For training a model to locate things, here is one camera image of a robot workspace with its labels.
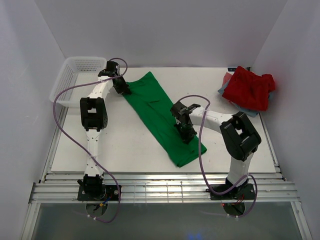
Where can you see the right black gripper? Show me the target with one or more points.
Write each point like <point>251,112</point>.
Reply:
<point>186,138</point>

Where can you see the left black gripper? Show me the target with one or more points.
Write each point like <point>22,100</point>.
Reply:
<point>124,89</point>

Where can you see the green t shirt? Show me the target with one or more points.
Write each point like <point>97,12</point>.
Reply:
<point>152,104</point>

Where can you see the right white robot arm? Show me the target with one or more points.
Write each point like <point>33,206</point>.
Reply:
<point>240,137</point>

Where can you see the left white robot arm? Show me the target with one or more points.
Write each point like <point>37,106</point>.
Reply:
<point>94,119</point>

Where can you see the white plastic basket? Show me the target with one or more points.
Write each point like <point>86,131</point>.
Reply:
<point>76,71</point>

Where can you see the pink folded cloth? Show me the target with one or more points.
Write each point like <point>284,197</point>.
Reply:
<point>226,78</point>

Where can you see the blue folded cloth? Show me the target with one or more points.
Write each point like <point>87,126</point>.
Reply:
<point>249,112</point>

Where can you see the red t shirt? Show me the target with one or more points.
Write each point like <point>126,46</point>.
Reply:
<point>248,90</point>

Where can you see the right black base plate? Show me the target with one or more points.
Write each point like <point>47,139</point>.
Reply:
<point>245,192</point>

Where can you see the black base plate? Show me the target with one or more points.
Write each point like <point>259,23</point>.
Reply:
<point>245,192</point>
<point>110,192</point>

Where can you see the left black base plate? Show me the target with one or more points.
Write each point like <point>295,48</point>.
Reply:
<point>110,192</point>

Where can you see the aluminium rail frame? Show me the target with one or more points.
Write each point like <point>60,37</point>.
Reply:
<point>168,188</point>

